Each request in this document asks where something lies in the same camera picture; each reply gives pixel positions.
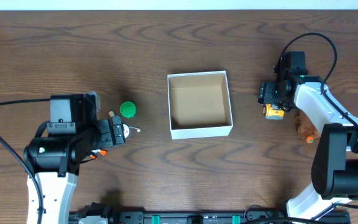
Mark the yellow grey toy truck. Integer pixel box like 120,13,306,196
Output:
262,104,285,120

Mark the green round toy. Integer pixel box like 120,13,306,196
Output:
119,101,137,118

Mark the brown plush toy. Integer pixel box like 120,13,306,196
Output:
295,110,320,144

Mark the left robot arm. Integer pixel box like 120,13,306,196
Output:
24,92,126,223

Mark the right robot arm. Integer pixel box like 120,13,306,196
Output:
258,51,358,221

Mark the small pellet drum toy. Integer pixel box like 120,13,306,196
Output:
108,111,141,139

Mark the pink white duck toy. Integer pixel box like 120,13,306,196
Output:
90,149,108,159

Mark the white cardboard box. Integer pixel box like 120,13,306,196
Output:
167,71,234,139

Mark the black mounting rail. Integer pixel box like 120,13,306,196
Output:
68,202,351,224

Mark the left black cable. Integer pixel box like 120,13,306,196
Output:
0,98,51,224

